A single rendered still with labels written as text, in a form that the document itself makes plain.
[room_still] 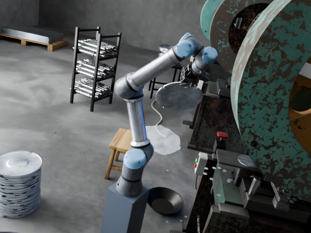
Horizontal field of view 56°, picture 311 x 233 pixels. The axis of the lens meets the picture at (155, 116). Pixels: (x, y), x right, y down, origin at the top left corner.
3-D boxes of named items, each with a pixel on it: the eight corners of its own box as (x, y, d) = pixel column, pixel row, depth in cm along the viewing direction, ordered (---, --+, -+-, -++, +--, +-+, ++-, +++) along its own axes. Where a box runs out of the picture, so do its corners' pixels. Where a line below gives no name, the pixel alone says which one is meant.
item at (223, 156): (211, 181, 153) (218, 160, 148) (210, 167, 166) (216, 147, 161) (258, 193, 152) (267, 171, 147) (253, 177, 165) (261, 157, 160)
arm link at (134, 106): (129, 168, 170) (114, 76, 153) (138, 156, 183) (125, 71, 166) (148, 169, 166) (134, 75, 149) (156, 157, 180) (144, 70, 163)
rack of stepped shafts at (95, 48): (94, 113, 356) (103, 35, 319) (65, 101, 372) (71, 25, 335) (114, 104, 393) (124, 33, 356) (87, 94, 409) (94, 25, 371)
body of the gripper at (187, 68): (179, 71, 162) (188, 60, 152) (193, 73, 165) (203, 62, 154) (180, 83, 160) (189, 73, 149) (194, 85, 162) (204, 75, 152)
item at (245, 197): (244, 209, 139) (248, 199, 136) (232, 160, 180) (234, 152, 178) (306, 223, 138) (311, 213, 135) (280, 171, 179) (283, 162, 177)
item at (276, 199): (275, 209, 133) (283, 191, 129) (266, 187, 149) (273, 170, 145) (288, 211, 133) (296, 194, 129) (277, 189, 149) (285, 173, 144)
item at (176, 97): (146, 97, 180) (146, 96, 181) (177, 116, 197) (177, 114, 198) (181, 75, 163) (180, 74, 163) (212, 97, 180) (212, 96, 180)
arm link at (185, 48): (102, 88, 145) (184, 33, 124) (112, 83, 155) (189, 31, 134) (115, 107, 146) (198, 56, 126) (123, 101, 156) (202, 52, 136)
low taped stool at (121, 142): (115, 158, 274) (120, 127, 261) (139, 164, 273) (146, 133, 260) (103, 179, 243) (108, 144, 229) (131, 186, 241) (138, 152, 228)
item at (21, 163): (24, 182, 172) (24, 180, 172) (-20, 168, 176) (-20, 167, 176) (50, 158, 199) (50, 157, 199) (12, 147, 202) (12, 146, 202)
